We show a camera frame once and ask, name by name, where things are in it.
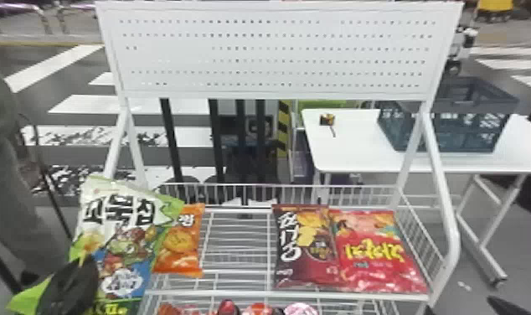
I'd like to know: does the blue crate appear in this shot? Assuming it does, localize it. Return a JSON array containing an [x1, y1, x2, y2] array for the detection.
[[376, 76, 520, 153]]

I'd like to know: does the yellow black striped post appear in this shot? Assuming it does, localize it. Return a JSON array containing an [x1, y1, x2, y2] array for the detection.
[[276, 100, 291, 156]]

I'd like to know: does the green snack packet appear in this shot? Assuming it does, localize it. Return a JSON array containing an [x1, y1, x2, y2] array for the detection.
[[8, 174, 186, 315]]

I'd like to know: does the white side table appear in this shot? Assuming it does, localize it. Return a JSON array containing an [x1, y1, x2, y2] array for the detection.
[[300, 107, 531, 288]]

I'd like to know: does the red snack packet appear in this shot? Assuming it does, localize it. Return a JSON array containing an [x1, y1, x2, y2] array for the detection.
[[328, 209, 430, 295]]

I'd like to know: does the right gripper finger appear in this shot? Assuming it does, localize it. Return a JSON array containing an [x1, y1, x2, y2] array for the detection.
[[487, 295, 531, 315]]

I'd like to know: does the orange snack packet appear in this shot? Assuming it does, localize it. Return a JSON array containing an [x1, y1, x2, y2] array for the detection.
[[152, 202, 206, 279]]

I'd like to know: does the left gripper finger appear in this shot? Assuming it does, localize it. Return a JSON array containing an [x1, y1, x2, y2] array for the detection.
[[36, 255, 101, 315]]

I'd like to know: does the person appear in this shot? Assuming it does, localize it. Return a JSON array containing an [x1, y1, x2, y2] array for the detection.
[[0, 50, 73, 287]]

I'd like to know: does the maroon snack packet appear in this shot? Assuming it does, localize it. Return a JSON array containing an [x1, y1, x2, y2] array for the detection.
[[271, 203, 345, 292]]

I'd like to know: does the pink snack packet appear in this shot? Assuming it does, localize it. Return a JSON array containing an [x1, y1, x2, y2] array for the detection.
[[282, 302, 319, 315]]

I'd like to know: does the white wire rack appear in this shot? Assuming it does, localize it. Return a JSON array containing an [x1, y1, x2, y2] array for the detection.
[[95, 0, 464, 315]]

